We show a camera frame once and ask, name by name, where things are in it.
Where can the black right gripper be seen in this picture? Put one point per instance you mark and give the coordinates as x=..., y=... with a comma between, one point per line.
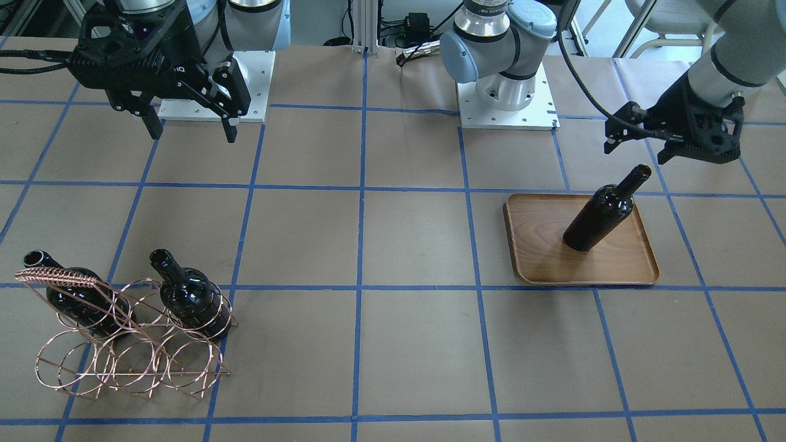
x=195, y=38

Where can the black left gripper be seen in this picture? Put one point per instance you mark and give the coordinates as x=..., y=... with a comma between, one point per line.
x=683, y=105

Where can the dark wine bottle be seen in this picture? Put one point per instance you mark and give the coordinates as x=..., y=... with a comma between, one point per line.
x=605, y=210
x=193, y=299
x=84, y=305

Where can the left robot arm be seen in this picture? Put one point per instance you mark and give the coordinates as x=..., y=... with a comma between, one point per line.
x=497, y=47

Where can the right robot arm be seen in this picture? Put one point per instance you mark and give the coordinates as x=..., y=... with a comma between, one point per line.
x=226, y=27

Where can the white chair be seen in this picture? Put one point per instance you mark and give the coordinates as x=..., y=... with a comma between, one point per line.
x=675, y=30

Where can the black power adapter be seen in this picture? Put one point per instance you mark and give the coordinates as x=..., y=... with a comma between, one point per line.
x=417, y=25

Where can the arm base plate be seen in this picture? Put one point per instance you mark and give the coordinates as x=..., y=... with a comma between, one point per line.
x=257, y=69
x=506, y=116

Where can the aluminium frame post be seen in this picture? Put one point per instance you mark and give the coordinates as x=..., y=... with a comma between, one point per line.
x=365, y=27

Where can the copper wire wine rack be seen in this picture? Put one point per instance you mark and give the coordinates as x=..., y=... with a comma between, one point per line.
x=150, y=351

